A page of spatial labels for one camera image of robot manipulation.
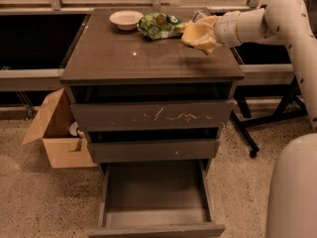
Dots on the yellow sponge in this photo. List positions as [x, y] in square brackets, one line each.
[192, 34]

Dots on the cardboard box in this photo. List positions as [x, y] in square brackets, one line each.
[51, 126]

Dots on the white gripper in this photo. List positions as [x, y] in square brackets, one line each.
[227, 29]

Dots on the grey drawer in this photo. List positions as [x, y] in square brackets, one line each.
[153, 151]
[152, 115]
[168, 199]

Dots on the black rolling table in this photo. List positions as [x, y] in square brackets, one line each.
[269, 91]

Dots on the grey middle drawer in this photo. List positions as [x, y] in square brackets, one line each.
[153, 151]

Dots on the white bowl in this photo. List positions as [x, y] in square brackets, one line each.
[126, 20]

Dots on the white cup in box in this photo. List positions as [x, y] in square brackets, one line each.
[75, 131]

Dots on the grey bottom drawer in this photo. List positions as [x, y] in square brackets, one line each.
[168, 199]

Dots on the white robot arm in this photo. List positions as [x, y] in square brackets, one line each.
[292, 203]

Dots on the clear plastic bottle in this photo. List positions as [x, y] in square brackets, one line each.
[198, 15]

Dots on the green chip bag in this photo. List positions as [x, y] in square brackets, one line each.
[158, 26]

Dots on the grey top drawer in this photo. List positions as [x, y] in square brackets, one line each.
[152, 115]

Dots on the grey drawer cabinet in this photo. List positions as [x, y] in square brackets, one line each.
[112, 66]

